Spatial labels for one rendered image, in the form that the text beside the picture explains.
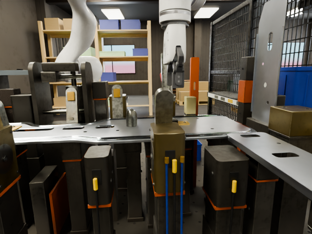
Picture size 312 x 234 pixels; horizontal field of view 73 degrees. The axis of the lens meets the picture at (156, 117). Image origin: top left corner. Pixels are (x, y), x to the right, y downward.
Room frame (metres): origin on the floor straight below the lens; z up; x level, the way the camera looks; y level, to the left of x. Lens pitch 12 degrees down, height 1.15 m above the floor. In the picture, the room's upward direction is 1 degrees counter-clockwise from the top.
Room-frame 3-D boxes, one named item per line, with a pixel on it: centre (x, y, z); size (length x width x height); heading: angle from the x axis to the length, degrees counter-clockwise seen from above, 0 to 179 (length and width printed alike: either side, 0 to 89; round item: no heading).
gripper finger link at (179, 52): (0.57, -0.06, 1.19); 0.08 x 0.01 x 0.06; 6
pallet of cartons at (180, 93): (7.78, -1.42, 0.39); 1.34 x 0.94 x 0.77; 91
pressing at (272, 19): (0.63, -0.32, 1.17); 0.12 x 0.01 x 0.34; 6
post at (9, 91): (0.77, 0.52, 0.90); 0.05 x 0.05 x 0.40; 6
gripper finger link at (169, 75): (0.67, -0.05, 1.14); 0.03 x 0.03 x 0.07; 6
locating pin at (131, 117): (0.60, 0.07, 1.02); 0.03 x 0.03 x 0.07
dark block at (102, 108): (0.80, 0.21, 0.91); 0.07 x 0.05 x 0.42; 6
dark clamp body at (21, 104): (0.78, 0.46, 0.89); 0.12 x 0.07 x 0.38; 6
